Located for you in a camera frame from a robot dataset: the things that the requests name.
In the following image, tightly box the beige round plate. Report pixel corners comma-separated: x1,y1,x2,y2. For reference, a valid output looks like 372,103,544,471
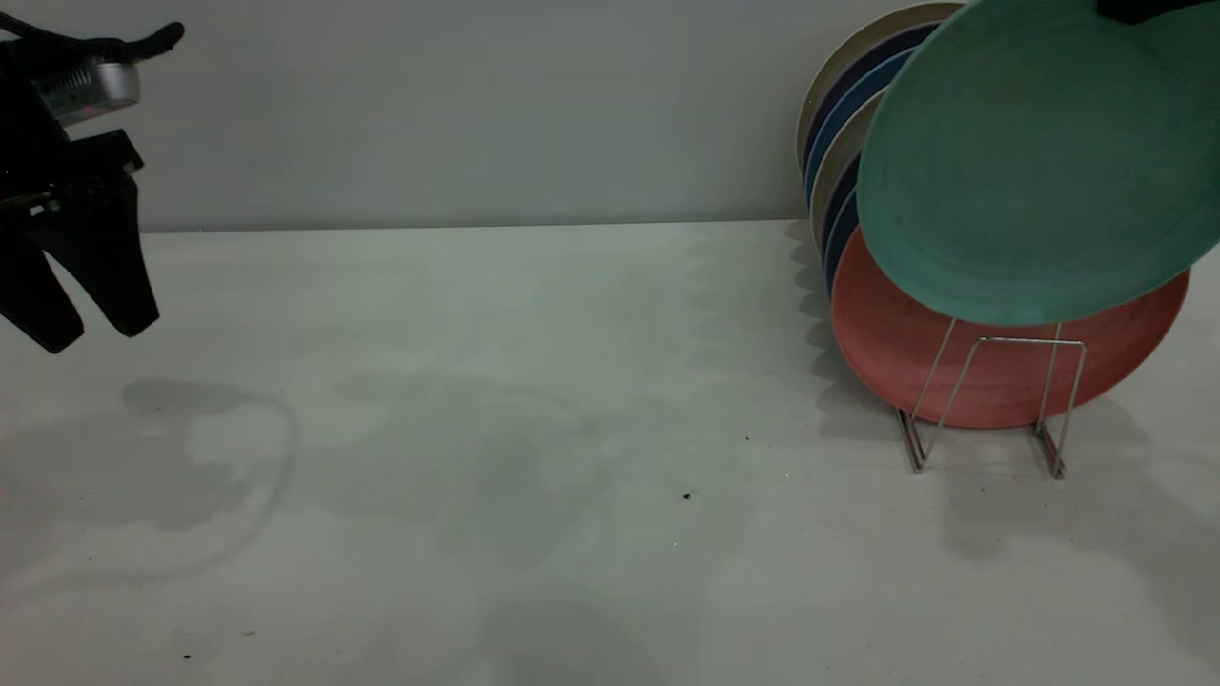
795,3,969,178
809,89,885,251

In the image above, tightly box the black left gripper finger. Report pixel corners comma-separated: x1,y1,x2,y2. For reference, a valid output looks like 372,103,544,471
0,233,86,354
43,181,161,338

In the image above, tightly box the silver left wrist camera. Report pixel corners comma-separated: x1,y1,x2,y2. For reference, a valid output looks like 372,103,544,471
33,61,142,126

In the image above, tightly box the dark purple round plate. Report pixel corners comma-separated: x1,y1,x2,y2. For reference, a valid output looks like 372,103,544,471
802,23,942,184
820,152,864,264

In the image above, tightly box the green round plate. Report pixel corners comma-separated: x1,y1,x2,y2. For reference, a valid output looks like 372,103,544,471
856,0,1220,328

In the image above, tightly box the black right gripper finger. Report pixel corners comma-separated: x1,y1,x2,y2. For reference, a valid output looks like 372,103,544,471
1096,0,1204,26

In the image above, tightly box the metal wire plate rack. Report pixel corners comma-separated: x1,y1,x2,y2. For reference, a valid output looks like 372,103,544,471
894,319,1088,481

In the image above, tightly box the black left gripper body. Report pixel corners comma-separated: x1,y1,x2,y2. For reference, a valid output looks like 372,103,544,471
0,52,144,245

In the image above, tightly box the pink round plate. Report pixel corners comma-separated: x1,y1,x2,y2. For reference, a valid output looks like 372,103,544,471
829,229,1192,431

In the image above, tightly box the black braided cable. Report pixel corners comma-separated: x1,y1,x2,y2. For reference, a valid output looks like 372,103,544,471
0,13,186,64

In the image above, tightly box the blue round plate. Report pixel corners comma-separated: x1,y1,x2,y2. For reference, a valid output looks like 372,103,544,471
824,191,866,297
805,48,918,207

